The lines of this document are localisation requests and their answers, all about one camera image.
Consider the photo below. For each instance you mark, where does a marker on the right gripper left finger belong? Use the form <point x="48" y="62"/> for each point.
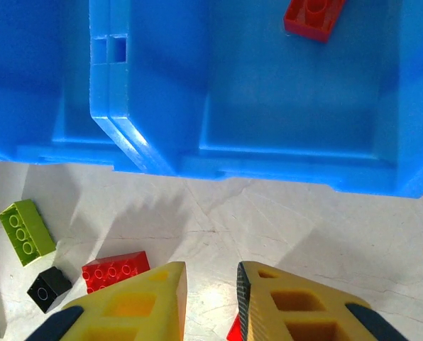
<point x="133" y="312"/>

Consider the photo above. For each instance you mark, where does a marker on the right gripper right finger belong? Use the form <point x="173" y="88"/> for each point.
<point x="303" y="316"/>

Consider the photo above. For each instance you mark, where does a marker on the red lego brick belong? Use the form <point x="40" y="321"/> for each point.
<point x="235" y="332"/>
<point x="108" y="271"/>
<point x="303" y="25"/>

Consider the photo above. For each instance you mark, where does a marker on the small black lego brick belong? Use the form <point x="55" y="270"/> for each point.
<point x="52" y="287"/>

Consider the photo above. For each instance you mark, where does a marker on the green lego brick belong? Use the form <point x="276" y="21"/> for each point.
<point x="30" y="231"/>

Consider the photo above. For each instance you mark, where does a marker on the blue three-compartment bin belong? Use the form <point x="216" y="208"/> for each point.
<point x="268" y="106"/>

